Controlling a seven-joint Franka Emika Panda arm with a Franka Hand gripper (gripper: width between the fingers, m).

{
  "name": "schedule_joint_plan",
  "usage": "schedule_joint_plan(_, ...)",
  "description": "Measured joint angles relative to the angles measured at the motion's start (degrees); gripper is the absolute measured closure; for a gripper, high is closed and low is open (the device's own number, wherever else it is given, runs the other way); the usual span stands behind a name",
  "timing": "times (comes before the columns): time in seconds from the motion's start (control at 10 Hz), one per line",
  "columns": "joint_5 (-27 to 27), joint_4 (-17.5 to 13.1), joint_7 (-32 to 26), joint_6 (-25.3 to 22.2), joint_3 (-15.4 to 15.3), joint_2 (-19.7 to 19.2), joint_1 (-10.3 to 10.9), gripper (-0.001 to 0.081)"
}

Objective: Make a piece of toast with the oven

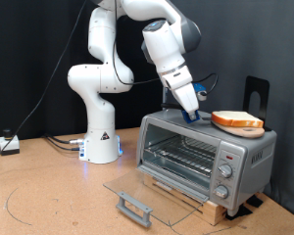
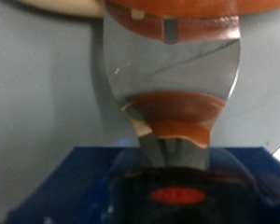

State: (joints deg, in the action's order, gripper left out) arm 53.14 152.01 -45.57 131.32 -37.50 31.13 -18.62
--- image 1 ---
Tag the white bread slice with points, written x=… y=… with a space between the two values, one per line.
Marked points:
x=235 y=118

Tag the black fabric backdrop curtain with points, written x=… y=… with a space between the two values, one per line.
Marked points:
x=23 y=65

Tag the round wooden cutting board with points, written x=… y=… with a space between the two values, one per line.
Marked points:
x=248 y=132

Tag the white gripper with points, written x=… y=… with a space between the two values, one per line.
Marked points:
x=186 y=96

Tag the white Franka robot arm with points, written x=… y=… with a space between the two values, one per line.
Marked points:
x=166 y=45

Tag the silver vertical metal pole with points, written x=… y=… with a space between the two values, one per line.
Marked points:
x=165 y=96

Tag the grey emergency stop box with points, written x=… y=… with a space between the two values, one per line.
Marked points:
x=9 y=145

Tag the black metal bookend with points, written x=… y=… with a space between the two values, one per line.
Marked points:
x=251 y=85

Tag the silver oven knob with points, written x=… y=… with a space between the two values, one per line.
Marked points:
x=225 y=170
x=221 y=191

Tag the grey fabric backdrop curtain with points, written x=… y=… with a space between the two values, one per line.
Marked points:
x=225 y=39

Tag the slotted wooden base block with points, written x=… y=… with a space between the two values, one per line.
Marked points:
x=212 y=212

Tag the silver toaster oven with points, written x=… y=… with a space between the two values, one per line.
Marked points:
x=251 y=169

